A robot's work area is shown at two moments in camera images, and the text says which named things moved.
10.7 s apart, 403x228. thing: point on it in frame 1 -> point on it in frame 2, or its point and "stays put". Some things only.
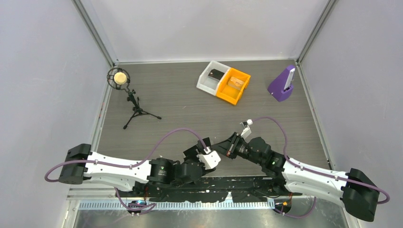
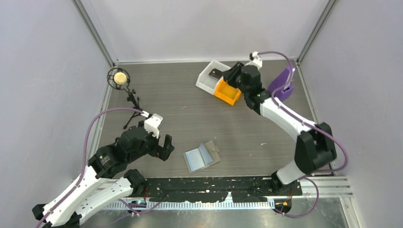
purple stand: (276, 87) stays put
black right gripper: (227, 147) -> (229, 75)
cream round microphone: (119, 78) stays put
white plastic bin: (209, 84) stays put
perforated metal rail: (165, 205) stays put
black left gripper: (197, 147) -> (162, 152)
